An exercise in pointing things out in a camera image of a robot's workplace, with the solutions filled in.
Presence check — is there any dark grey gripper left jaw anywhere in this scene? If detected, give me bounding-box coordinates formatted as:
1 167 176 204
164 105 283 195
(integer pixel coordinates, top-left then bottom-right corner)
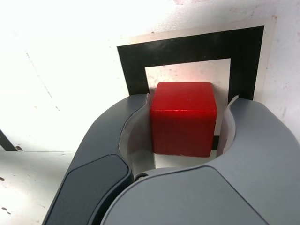
43 92 156 225

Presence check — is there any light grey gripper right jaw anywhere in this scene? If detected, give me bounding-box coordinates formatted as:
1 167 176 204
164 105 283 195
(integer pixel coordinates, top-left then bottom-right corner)
100 95 300 225

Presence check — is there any red cube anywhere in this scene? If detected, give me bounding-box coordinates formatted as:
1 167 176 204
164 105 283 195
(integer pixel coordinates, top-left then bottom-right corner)
149 82 218 157

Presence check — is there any black tape square outline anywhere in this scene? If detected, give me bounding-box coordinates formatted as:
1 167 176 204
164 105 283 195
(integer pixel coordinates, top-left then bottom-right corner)
116 25 265 150

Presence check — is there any black tape strip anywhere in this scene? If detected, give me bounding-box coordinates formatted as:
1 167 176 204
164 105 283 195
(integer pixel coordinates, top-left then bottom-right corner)
0 128 20 152

